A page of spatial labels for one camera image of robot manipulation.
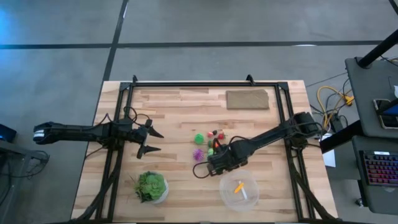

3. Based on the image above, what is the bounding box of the clear plastic tupperware bowl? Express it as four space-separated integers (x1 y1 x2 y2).
219 169 261 212

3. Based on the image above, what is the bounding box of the brown folded cloth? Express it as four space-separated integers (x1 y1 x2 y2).
225 89 271 110

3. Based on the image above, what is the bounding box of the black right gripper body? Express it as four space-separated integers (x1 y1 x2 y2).
206 138 249 177

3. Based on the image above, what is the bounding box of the black device with blue light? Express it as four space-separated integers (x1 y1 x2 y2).
0 123 17 144

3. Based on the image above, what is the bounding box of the black floor cable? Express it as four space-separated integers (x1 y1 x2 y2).
0 150 50 206

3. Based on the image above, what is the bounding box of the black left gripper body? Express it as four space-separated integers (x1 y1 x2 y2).
130 118 156 160

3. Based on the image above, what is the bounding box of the green succulent plant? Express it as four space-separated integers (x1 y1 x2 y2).
130 170 167 203

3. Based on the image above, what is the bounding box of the backlit rainbow keyboard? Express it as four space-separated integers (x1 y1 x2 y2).
359 150 398 187

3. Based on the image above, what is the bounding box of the black power strip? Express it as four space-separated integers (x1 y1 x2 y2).
329 114 343 133

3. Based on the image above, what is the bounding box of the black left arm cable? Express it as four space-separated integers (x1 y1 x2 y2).
123 105 150 126

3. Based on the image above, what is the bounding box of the yellow cable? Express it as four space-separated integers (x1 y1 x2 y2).
316 85 355 128

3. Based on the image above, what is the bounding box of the grey desk with keyboard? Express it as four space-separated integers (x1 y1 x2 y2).
351 135 398 216

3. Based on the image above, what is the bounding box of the black round pole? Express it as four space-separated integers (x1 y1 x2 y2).
356 29 398 68

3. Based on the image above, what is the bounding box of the smartphone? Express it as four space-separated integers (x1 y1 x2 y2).
373 98 398 130

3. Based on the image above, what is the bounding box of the black aluminium table frame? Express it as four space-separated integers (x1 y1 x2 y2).
71 74 340 224

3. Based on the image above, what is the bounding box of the white plant pot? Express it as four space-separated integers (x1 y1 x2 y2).
151 174 170 205

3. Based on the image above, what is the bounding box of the dark grey side stand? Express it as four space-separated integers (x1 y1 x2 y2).
0 139 50 164

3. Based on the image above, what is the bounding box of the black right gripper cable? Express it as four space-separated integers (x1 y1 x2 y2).
192 161 216 180

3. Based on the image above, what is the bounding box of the grey desk with phone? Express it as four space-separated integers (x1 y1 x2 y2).
344 57 398 139

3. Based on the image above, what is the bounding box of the black diagonal beam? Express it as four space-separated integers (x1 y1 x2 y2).
319 120 364 154

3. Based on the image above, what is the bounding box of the white paper sheet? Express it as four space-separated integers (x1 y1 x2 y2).
321 133 337 168

